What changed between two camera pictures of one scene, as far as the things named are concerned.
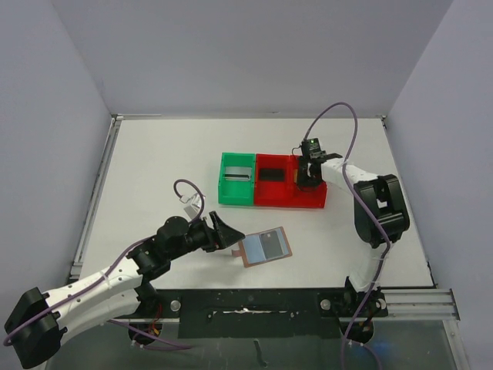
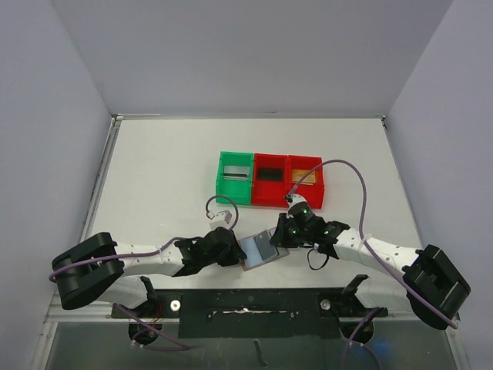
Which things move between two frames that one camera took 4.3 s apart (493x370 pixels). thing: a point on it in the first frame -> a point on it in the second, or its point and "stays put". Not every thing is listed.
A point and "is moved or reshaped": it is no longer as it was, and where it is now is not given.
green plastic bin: x=236 y=180 stays put
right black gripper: x=306 y=169 -> x=279 y=235
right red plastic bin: x=300 y=198 stays put
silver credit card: x=238 y=173 stays put
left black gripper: x=212 y=234 -> x=235 y=252
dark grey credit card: x=271 y=244 is moved or reshaped
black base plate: x=261 y=313 stays put
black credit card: x=272 y=174 stays put
